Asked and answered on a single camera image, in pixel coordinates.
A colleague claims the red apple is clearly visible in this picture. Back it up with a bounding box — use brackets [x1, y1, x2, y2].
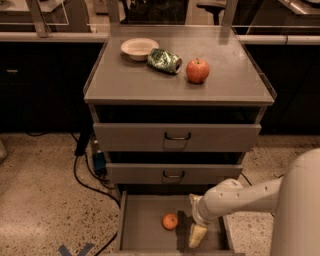
[186, 58, 210, 84]

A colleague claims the orange fruit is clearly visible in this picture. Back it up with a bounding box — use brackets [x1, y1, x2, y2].
[162, 213, 178, 231]

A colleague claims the black cable floor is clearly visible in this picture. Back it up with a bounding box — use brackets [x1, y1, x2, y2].
[25, 131, 122, 256]
[240, 172, 284, 219]

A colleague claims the grey drawer cabinet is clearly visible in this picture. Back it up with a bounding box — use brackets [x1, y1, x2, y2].
[85, 26, 274, 194]

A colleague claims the blue power box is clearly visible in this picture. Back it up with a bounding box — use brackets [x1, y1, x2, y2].
[92, 152, 106, 175]

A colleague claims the grey drawer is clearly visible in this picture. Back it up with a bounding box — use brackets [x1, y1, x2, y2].
[93, 123, 261, 152]
[116, 191, 234, 256]
[106, 163, 242, 185]

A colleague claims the white horizontal rail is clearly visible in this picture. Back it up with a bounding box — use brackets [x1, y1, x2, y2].
[0, 32, 320, 45]

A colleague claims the top grey drawer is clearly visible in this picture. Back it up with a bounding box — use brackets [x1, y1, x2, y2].
[93, 123, 261, 152]

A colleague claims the black cable left floor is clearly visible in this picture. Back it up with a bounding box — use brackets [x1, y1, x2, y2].
[25, 131, 122, 256]

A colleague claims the white bowl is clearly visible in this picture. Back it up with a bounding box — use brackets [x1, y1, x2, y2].
[121, 38, 159, 61]

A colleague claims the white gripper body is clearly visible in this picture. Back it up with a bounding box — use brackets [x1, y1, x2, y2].
[189, 194, 214, 226]

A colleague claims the crushed green soda can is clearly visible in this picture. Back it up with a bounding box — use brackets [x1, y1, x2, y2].
[147, 48, 182, 74]

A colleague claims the middle grey drawer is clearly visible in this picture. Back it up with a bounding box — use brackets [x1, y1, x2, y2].
[106, 163, 242, 185]

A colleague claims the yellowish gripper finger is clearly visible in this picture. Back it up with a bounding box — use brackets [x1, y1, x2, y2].
[189, 224, 207, 248]

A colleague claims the bottom grey drawer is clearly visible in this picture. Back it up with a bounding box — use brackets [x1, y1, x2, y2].
[116, 191, 234, 256]

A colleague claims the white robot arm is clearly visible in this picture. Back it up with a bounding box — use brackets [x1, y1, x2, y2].
[189, 148, 320, 256]

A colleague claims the black cable right floor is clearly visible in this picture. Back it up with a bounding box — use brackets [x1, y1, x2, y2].
[240, 172, 284, 219]

